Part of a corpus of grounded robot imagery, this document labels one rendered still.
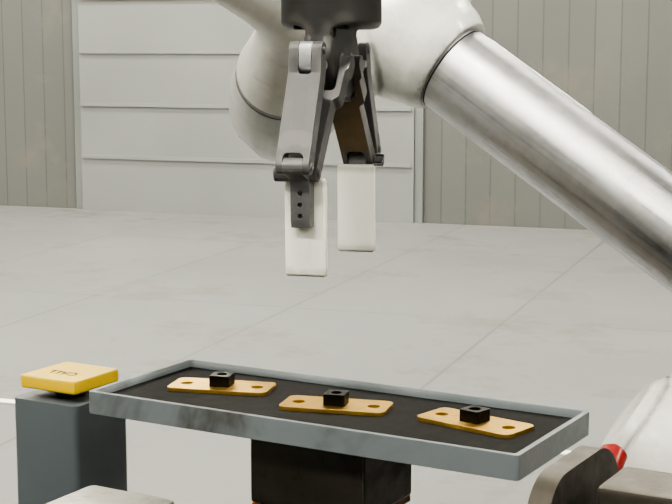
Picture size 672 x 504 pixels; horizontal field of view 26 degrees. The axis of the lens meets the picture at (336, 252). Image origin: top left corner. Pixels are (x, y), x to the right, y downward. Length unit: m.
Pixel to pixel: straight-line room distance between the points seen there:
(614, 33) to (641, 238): 9.88
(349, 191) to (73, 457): 0.32
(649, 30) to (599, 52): 0.41
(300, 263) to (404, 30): 0.58
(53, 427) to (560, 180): 0.60
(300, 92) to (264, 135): 0.52
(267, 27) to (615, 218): 0.42
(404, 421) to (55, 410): 0.32
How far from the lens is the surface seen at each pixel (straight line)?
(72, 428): 1.24
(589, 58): 11.40
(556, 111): 1.55
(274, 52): 1.41
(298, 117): 1.02
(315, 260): 1.04
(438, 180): 11.71
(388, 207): 11.79
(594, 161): 1.52
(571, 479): 0.88
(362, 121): 1.14
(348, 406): 1.12
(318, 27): 1.06
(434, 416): 1.10
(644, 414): 1.40
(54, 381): 1.25
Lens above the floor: 1.44
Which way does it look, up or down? 8 degrees down
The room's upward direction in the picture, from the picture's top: straight up
